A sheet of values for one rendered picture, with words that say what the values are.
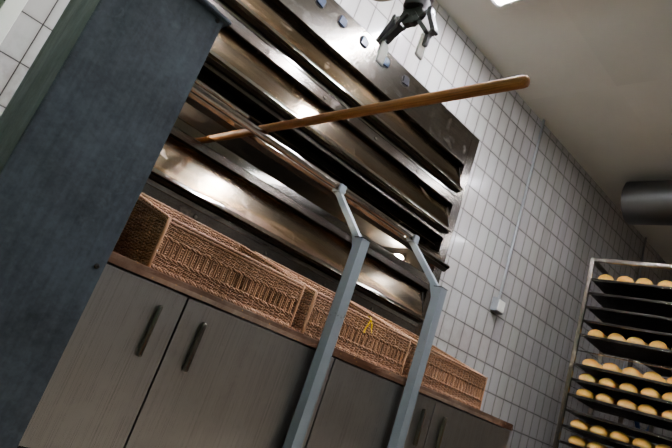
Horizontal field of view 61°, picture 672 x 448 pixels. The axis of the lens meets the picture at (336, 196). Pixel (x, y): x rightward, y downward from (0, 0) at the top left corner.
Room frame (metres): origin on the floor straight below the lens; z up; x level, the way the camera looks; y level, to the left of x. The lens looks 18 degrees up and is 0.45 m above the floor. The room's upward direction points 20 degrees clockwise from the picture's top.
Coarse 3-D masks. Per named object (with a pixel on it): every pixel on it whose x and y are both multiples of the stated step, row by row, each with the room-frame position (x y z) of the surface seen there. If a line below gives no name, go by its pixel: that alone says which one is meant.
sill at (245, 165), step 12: (180, 120) 2.03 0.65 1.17; (192, 132) 2.06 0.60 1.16; (204, 144) 2.10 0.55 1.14; (216, 144) 2.13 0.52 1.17; (228, 156) 2.17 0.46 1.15; (252, 168) 2.25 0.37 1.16; (264, 180) 2.30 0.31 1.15; (276, 180) 2.33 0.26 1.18; (288, 192) 2.38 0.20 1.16; (300, 204) 2.43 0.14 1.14; (312, 204) 2.47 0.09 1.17; (324, 216) 2.52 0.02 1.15; (348, 228) 2.62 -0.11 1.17; (384, 252) 2.79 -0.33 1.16; (408, 264) 2.91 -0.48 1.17; (420, 276) 2.99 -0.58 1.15
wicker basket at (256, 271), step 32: (128, 224) 1.77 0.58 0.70; (160, 224) 1.60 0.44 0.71; (192, 224) 2.12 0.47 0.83; (128, 256) 1.70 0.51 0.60; (160, 256) 1.59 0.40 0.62; (192, 256) 1.65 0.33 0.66; (224, 256) 1.71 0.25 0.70; (256, 256) 2.17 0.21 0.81; (224, 288) 1.73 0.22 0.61; (256, 288) 1.80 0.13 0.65; (288, 288) 1.88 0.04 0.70; (288, 320) 1.91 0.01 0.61
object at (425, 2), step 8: (408, 0) 1.36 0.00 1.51; (416, 0) 1.34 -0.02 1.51; (424, 0) 1.35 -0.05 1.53; (408, 8) 1.38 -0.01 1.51; (416, 8) 1.36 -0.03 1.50; (424, 8) 1.35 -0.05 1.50; (400, 16) 1.40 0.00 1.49; (408, 16) 1.38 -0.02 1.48; (424, 16) 1.36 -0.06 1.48; (408, 24) 1.38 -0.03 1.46; (416, 24) 1.37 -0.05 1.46
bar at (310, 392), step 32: (256, 128) 1.80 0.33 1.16; (352, 192) 2.11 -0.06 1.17; (352, 224) 1.95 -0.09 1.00; (352, 256) 1.90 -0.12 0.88; (416, 256) 2.33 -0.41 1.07; (352, 288) 1.90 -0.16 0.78; (320, 352) 1.89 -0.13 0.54; (416, 352) 2.20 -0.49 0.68; (320, 384) 1.90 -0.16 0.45; (416, 384) 2.18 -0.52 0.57
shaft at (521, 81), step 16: (496, 80) 1.10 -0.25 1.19; (512, 80) 1.07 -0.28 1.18; (528, 80) 1.05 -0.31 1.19; (416, 96) 1.29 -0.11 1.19; (432, 96) 1.24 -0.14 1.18; (448, 96) 1.21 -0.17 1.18; (464, 96) 1.18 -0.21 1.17; (336, 112) 1.53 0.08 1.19; (352, 112) 1.48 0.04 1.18; (368, 112) 1.43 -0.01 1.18; (384, 112) 1.40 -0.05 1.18; (272, 128) 1.80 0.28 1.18; (288, 128) 1.74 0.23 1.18
